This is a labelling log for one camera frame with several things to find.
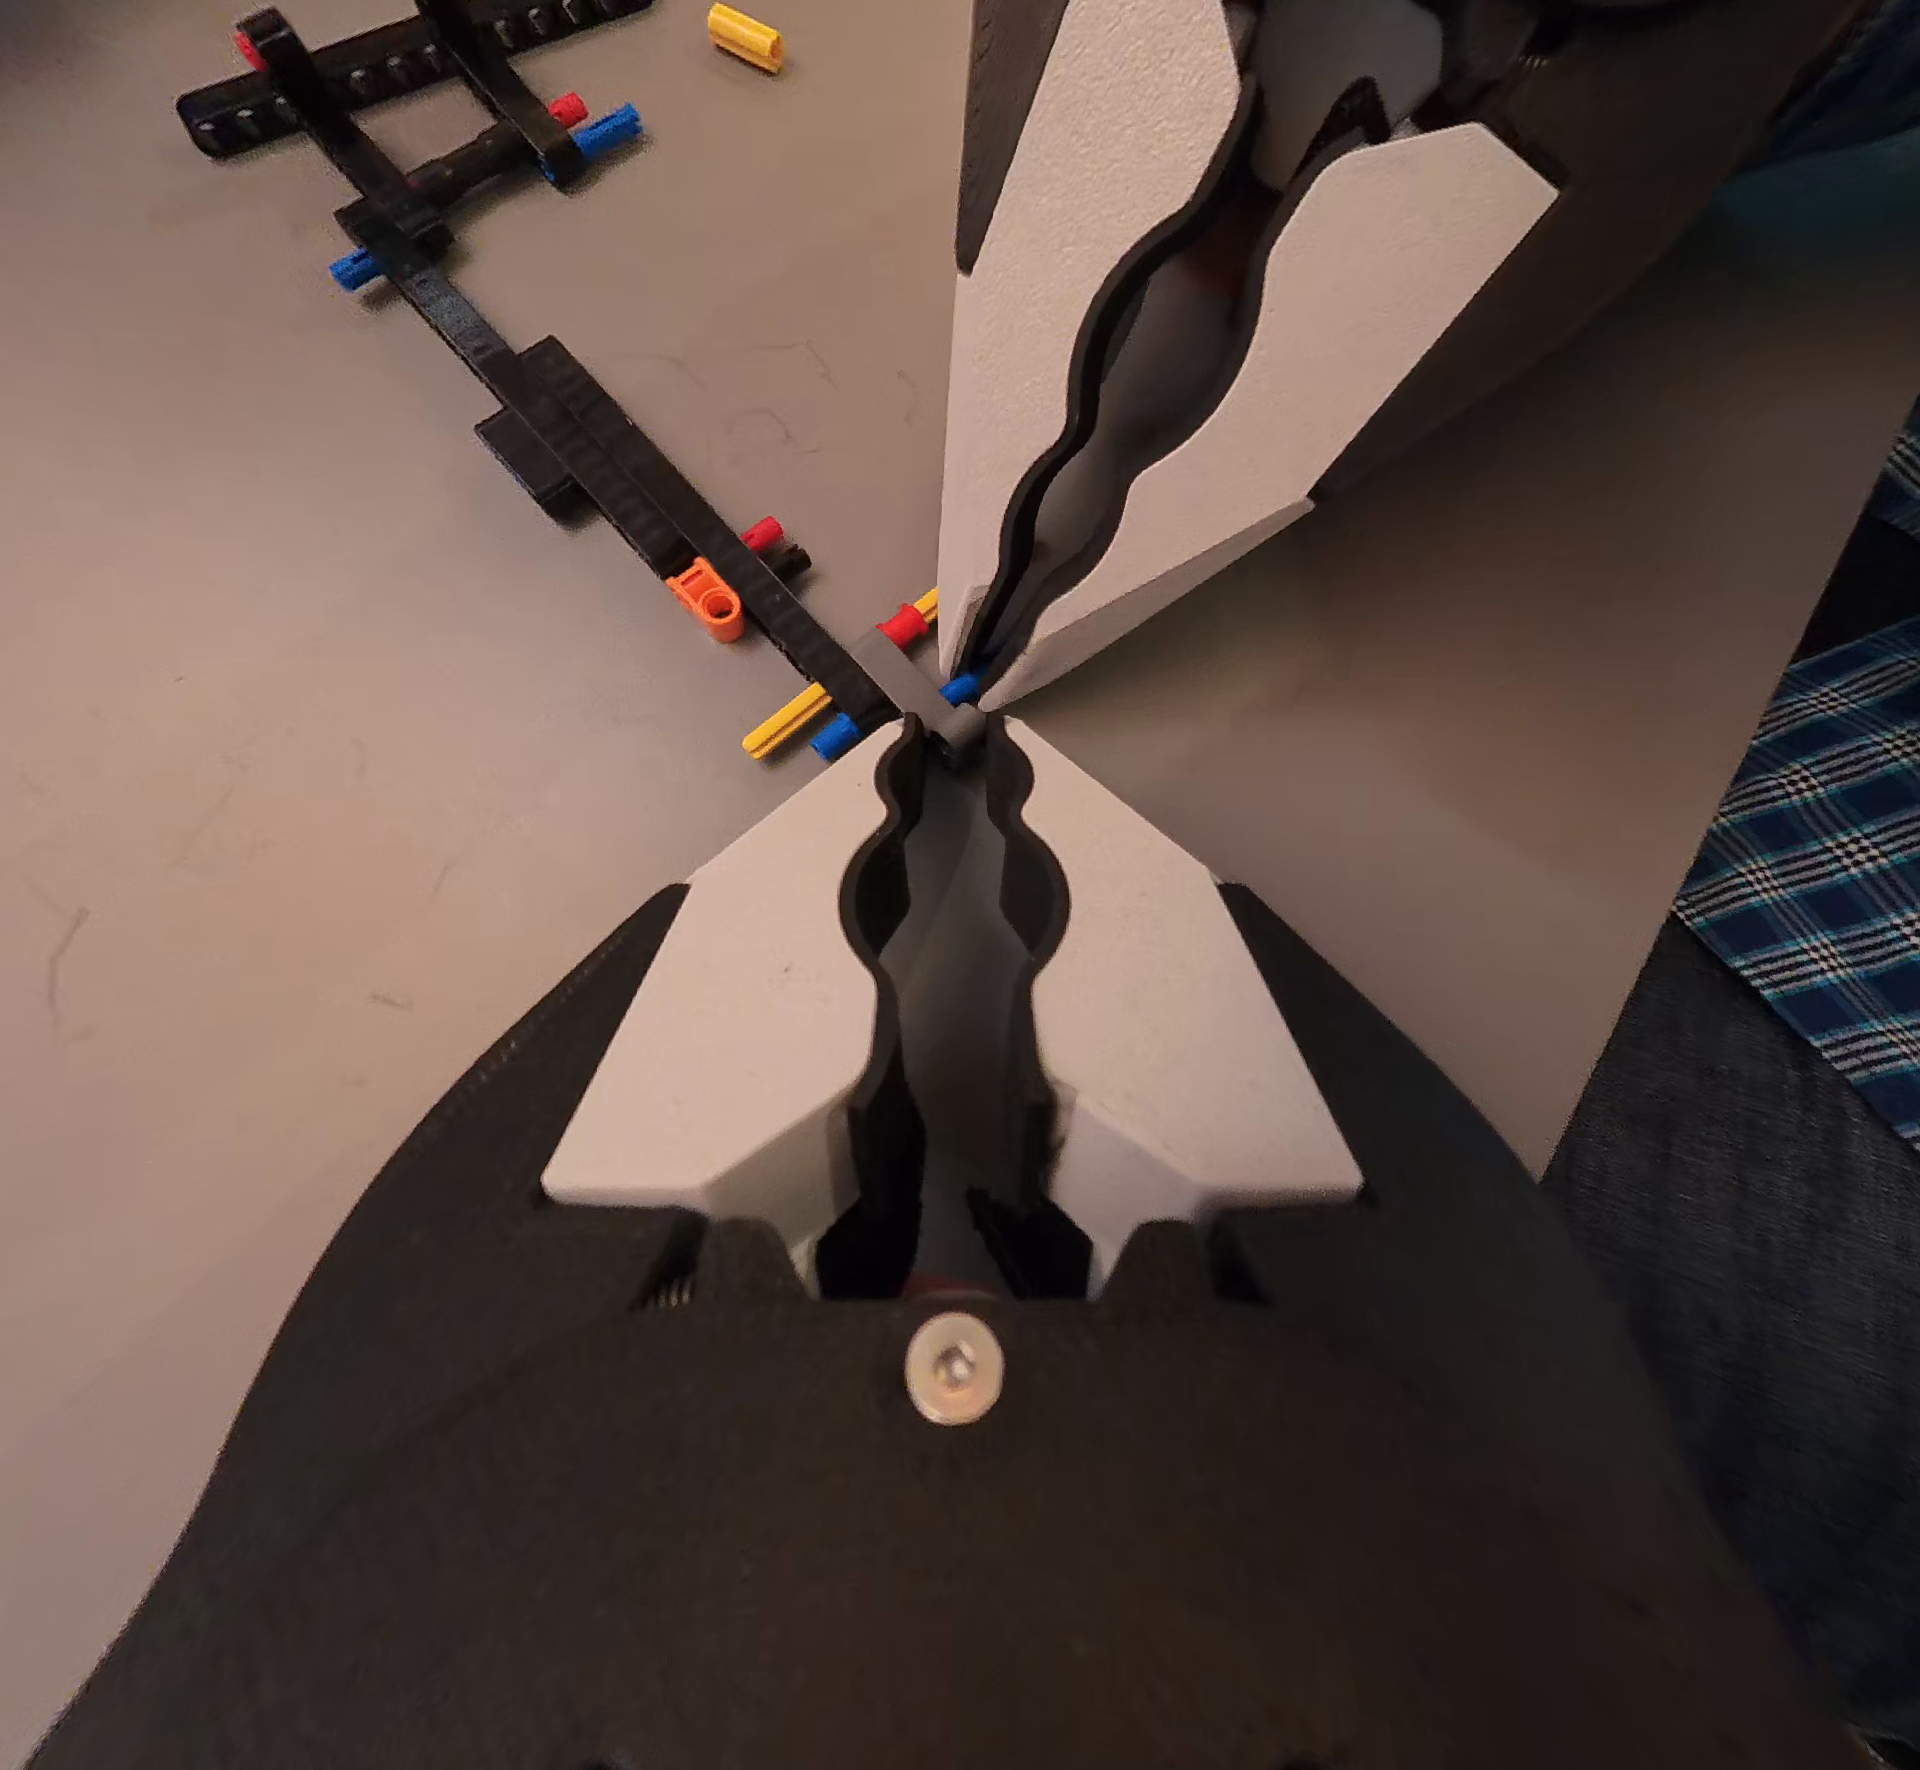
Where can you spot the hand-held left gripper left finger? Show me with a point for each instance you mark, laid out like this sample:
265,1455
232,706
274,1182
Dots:
734,1034

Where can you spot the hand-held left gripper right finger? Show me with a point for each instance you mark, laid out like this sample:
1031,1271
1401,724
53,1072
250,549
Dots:
1186,1053

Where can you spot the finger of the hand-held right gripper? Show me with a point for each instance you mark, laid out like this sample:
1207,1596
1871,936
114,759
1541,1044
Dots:
1095,151
1381,299

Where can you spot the long yellow lego axle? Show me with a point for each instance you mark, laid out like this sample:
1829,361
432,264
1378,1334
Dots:
790,724

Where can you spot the blue lego pin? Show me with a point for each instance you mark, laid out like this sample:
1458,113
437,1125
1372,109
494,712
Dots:
958,684

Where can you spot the red lego bush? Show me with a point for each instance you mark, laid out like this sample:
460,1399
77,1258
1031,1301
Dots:
901,623

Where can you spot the black lego beam assembly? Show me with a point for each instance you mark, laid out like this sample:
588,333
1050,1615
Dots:
601,451

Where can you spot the yellow lego axle connector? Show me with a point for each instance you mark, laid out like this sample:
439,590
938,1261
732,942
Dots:
747,37

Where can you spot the long black lego beam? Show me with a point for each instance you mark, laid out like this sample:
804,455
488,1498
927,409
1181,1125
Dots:
601,1

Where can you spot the person's blue jeans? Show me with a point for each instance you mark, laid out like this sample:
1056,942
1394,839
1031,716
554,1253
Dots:
1726,1348

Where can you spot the person's plaid shirt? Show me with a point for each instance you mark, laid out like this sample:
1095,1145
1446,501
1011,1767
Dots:
1829,870

